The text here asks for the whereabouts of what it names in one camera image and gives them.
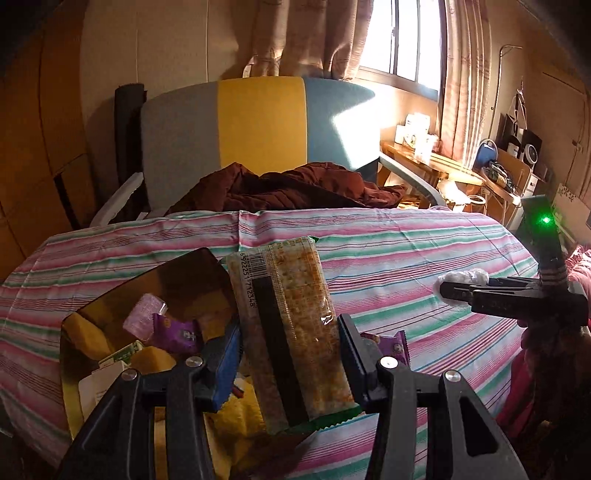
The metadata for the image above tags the pink snack packet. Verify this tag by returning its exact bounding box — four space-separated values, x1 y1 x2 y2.
122 293 168 342

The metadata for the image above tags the black paper bag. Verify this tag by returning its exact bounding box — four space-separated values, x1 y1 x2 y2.
501 113 522 151

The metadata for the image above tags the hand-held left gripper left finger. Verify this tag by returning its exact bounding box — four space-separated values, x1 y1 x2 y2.
55 318 243 480

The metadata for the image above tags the yellow sponge block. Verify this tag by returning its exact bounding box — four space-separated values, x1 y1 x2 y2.
131 346 178 376
62 315 116 363
196 295 236 342

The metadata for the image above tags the white printed package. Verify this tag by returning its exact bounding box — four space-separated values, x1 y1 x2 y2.
405 113 432 139
413 134 438 162

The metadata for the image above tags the black upright post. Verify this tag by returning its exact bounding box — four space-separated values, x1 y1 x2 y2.
115 84 148 215

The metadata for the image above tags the small round fan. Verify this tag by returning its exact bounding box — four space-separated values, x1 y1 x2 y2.
519 129 543 166

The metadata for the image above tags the window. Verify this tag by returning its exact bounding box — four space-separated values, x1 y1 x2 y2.
358 0 446 100

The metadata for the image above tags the green white box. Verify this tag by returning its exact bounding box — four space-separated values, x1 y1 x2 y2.
97 340 146 370

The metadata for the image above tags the blue bag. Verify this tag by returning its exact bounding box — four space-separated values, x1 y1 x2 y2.
475 141 498 171

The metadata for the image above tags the square metal tin box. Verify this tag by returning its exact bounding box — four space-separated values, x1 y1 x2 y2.
60 247 319 480

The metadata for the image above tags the beige patterned curtain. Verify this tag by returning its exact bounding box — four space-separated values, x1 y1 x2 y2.
438 0 492 169
242 0 375 80

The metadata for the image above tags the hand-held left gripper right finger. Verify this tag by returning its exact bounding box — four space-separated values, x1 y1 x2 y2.
337 314 529 480

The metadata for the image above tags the plain white box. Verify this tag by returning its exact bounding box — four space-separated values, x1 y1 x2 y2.
78 360 127 425

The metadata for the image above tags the grey yellow blue armchair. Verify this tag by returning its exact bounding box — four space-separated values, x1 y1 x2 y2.
90 75 446 227

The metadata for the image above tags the brown quilted jacket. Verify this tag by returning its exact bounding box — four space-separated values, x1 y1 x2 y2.
166 161 407 215

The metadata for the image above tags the wooden side table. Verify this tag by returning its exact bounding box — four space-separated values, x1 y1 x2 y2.
381 141 485 204

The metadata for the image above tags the dark striped cracker packet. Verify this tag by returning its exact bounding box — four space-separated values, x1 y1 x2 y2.
226 236 361 435

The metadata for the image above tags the red blanket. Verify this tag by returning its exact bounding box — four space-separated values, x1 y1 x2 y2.
501 247 591 439

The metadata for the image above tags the wooden wardrobe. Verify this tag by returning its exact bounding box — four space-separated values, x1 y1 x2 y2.
0 0 98 282

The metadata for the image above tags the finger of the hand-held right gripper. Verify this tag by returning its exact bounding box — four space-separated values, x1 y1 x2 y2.
438 281 482 304
472 275 542 290

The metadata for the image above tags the pink green striped tablecloth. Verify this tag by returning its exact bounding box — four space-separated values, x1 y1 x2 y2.
0 208 555 480

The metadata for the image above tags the cardboard box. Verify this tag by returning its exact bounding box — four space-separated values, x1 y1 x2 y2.
480 150 532 204

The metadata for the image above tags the clear plastic wad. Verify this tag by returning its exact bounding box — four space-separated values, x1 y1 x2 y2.
436 268 490 305

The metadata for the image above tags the purple snack packet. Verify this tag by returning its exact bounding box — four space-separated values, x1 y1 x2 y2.
360 330 411 367
152 313 204 355

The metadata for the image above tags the person's right hand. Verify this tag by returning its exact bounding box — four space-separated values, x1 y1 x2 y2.
519 320 591 370

